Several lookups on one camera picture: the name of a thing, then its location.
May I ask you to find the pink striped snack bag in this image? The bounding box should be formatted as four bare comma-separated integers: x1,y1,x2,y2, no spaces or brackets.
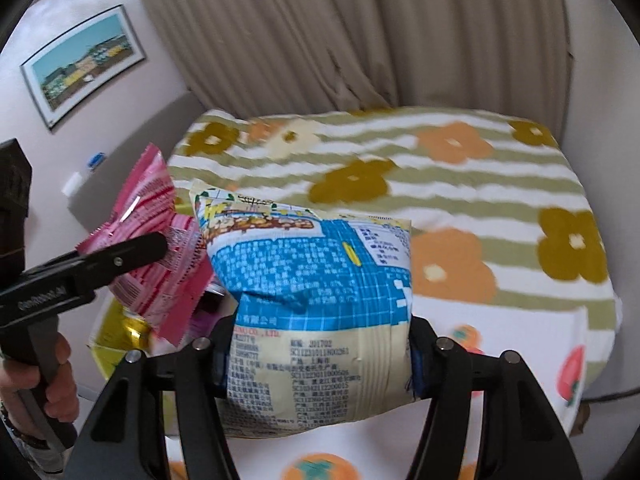
77,144,213,346

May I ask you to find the blue cream snack bag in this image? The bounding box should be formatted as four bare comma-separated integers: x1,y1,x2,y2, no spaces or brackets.
189,179,413,439

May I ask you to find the person's left hand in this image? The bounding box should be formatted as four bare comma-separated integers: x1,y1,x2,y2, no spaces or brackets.
0,331,82,441

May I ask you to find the grey headboard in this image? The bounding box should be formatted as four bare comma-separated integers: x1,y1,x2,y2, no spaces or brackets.
68,92,205,233

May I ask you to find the gold foil snack bag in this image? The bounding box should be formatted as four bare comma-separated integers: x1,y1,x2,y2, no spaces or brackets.
89,298,152,353

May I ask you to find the green cardboard storage box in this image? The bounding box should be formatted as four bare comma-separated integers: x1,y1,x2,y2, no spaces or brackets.
86,278,241,436

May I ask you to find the purple chip bag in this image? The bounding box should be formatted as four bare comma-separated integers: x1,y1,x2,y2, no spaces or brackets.
186,308,224,340

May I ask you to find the framed houses picture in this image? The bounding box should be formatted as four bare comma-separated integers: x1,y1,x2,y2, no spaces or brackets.
21,4,146,130

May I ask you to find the floral striped quilt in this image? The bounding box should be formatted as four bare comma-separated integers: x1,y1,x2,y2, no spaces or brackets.
168,108,616,332

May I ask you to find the beige curtain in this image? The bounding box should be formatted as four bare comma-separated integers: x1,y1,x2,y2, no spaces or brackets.
142,0,572,131

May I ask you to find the white wall socket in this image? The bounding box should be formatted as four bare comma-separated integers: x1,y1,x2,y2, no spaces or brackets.
62,171,87,198

